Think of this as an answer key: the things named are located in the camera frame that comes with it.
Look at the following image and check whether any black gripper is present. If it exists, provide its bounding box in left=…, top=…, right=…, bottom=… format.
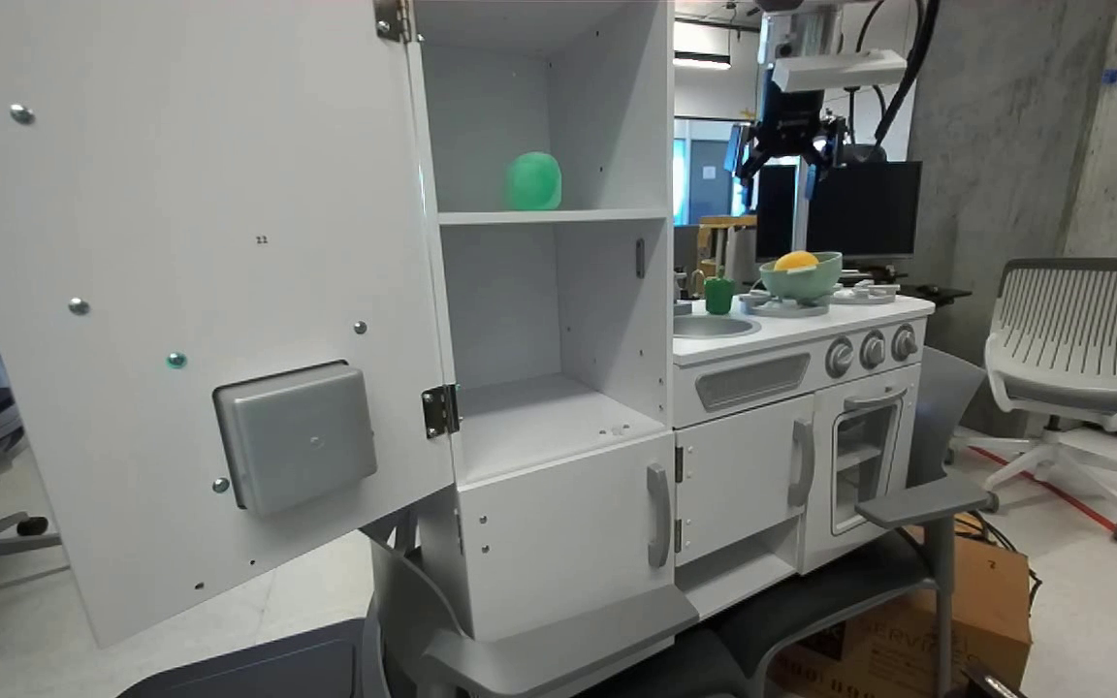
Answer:
left=740, top=89, right=850, bottom=179

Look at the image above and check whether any yellow toy lemon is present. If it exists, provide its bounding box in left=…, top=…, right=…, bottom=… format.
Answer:
left=768, top=250, right=827, bottom=278

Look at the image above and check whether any white tall fridge door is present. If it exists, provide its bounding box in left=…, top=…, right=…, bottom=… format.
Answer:
left=0, top=0, right=462, bottom=650

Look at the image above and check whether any white short fridge door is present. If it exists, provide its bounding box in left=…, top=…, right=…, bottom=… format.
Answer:
left=450, top=431, right=682, bottom=644

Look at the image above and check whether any white metal pole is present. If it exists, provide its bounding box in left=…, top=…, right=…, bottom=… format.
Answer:
left=787, top=150, right=815, bottom=257

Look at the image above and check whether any black monitor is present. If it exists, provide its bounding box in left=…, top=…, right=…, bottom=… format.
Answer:
left=757, top=159, right=926, bottom=260

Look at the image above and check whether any pale green bowl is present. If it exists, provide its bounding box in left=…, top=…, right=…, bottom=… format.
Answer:
left=757, top=250, right=850, bottom=309

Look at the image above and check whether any white slotted wheel plate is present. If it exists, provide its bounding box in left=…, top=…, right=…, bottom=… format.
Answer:
left=739, top=290, right=833, bottom=322

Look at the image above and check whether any grey toy stove burner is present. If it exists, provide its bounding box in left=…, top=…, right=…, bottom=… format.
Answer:
left=827, top=278, right=904, bottom=309

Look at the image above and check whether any green toy cup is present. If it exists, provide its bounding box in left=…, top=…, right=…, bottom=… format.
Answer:
left=700, top=273, right=740, bottom=318

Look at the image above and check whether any grey stove knob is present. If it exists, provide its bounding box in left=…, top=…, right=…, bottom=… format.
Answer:
left=887, top=318, right=924, bottom=363
left=853, top=325, right=891, bottom=371
left=824, top=335, right=859, bottom=385

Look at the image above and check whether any grey vent panel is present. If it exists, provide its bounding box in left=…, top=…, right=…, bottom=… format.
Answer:
left=691, top=349, right=820, bottom=419

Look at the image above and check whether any white mesh office chair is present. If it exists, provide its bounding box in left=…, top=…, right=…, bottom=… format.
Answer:
left=978, top=257, right=1117, bottom=549

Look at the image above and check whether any white sink cabinet door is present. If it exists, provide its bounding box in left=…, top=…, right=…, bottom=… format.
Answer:
left=670, top=392, right=824, bottom=574

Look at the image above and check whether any white oven door with window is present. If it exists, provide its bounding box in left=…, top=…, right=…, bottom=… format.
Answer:
left=800, top=370, right=924, bottom=574

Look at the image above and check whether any white toy kitchen unit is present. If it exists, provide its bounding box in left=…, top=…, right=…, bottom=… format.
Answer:
left=369, top=0, right=944, bottom=650

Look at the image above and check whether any silver door hinge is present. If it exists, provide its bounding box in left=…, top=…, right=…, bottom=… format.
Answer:
left=421, top=380, right=465, bottom=441
left=373, top=0, right=421, bottom=48

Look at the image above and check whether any brown cardboard box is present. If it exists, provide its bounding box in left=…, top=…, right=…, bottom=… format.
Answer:
left=838, top=530, right=1040, bottom=698

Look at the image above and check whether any grey ice dispenser box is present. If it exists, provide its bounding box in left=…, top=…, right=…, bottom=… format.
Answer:
left=209, top=356, right=386, bottom=525

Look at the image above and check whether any thick black cable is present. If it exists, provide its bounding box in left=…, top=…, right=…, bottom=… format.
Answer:
left=853, top=0, right=947, bottom=155

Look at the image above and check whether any grey oven door handle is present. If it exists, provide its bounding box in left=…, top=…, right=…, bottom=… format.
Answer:
left=838, top=385, right=911, bottom=424

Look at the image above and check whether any grey cabinet door handle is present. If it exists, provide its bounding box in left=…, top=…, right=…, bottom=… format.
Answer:
left=783, top=414, right=820, bottom=513

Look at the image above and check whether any grey short fridge door handle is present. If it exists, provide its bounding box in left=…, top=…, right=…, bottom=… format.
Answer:
left=639, top=462, right=674, bottom=574

